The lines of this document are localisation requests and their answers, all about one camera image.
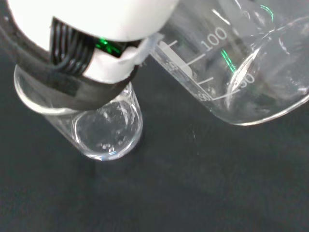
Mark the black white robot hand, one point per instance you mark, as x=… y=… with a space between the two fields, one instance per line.
x=116 y=19

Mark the black cloth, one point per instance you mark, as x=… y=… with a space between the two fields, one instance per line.
x=193 y=181

